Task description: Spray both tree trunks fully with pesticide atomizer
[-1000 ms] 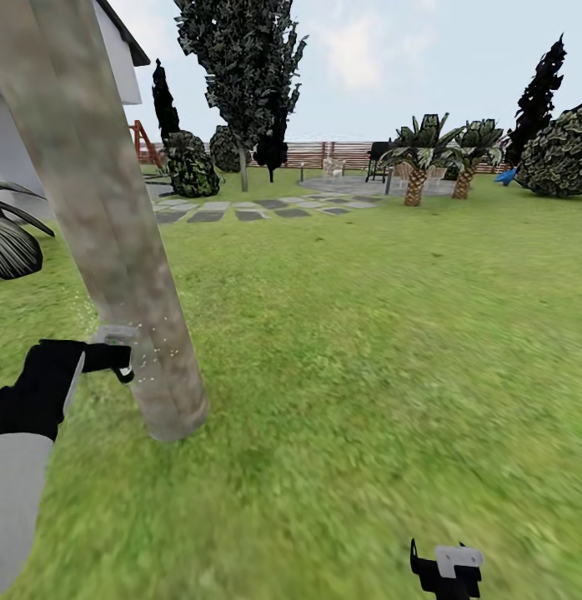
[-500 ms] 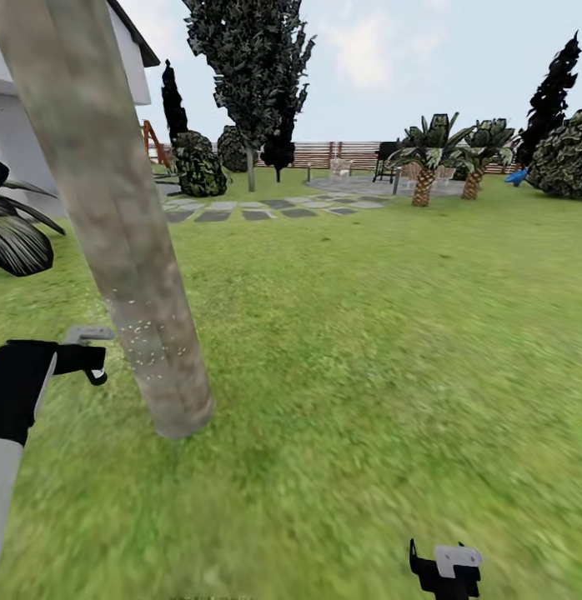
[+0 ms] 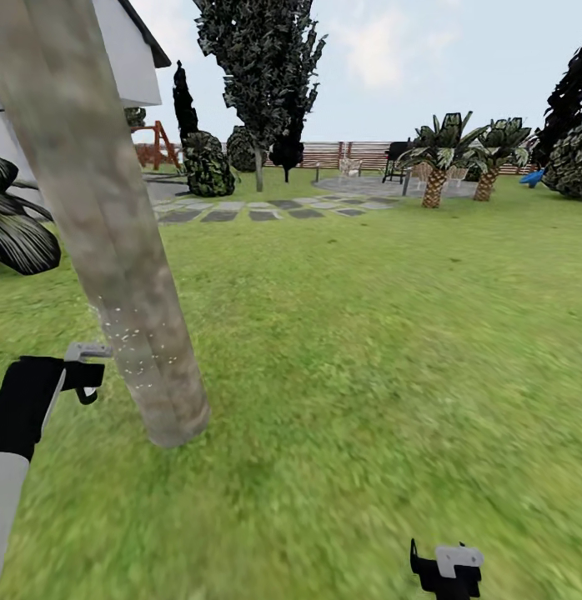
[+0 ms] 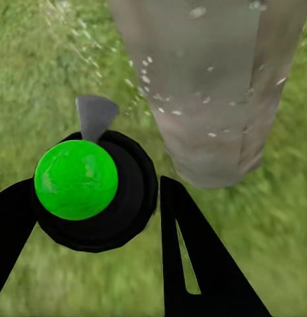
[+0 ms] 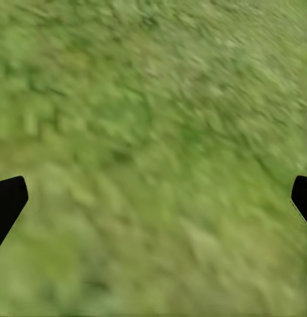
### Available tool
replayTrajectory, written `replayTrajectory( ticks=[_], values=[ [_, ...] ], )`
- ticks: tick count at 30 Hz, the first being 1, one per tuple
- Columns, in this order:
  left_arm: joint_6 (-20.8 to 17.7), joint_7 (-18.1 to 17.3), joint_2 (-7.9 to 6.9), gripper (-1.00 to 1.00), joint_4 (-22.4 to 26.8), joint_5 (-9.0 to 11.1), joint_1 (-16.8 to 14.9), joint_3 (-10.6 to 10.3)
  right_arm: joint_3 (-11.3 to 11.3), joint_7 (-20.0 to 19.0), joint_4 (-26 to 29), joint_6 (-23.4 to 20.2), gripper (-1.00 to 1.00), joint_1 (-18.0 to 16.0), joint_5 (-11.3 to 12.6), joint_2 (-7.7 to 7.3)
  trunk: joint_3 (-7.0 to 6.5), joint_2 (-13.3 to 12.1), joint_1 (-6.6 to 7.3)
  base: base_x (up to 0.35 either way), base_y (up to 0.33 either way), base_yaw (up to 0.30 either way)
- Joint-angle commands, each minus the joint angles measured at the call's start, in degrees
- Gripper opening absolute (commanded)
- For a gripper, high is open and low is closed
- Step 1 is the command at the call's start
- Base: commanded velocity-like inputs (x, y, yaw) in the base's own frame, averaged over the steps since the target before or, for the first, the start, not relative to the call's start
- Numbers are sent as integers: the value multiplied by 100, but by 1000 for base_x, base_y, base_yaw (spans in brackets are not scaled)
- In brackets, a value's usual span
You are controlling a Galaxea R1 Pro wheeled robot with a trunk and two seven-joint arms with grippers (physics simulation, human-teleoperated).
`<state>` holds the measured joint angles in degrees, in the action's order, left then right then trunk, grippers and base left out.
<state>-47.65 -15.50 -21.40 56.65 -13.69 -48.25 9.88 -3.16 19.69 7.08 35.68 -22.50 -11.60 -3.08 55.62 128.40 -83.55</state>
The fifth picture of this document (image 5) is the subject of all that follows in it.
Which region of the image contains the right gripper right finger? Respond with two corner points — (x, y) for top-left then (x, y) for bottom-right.
(291, 176), (307, 221)

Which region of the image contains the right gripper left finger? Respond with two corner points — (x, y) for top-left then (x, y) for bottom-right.
(0, 176), (28, 245)

